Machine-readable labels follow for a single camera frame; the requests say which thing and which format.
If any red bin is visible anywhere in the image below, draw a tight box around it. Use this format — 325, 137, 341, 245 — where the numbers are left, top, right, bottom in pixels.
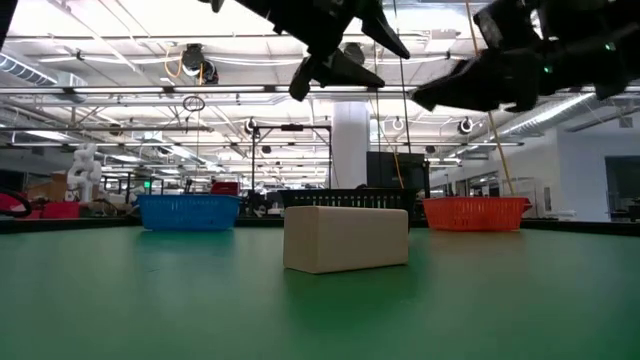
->
0, 192, 81, 220

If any red box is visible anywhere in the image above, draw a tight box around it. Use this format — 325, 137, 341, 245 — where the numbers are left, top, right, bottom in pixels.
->
210, 181, 241, 197

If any tall black equipment box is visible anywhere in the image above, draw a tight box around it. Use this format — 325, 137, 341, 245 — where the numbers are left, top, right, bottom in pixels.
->
366, 151, 431, 194

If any yellow hanging cable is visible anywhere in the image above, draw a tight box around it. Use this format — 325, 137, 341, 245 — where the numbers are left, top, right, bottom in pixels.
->
464, 0, 516, 197

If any black table frame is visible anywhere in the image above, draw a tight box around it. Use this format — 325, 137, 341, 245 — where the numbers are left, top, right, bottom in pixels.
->
0, 214, 640, 237

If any white building column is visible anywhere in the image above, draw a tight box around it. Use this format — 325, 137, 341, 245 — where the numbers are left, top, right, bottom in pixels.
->
330, 101, 372, 190

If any black metal frame stand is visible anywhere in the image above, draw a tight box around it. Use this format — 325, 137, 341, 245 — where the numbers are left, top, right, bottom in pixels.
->
249, 123, 334, 194

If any natural wood block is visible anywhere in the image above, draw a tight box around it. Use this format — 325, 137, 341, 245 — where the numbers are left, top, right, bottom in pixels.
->
283, 205, 410, 275

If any black hose loop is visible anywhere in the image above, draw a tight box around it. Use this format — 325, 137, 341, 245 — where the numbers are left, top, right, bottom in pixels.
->
0, 188, 33, 219

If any black plastic basket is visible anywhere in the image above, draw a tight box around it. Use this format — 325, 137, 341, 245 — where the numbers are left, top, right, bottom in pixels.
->
278, 188, 419, 230

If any blue plastic basket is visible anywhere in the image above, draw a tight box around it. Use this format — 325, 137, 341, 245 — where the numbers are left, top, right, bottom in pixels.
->
137, 193, 242, 232

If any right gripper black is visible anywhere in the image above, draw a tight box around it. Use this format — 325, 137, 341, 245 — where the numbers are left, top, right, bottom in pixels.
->
409, 0, 640, 114

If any red plastic basket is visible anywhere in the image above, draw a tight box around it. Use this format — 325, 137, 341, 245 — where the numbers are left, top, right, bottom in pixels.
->
422, 196, 532, 232

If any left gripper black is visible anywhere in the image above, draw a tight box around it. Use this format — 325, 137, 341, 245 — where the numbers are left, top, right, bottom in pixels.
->
234, 0, 412, 103

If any black ceiling cable reel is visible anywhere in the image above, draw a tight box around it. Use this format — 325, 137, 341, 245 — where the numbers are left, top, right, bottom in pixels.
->
180, 43, 220, 85

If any green table mat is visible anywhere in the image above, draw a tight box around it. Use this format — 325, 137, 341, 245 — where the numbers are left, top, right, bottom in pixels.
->
0, 225, 640, 360

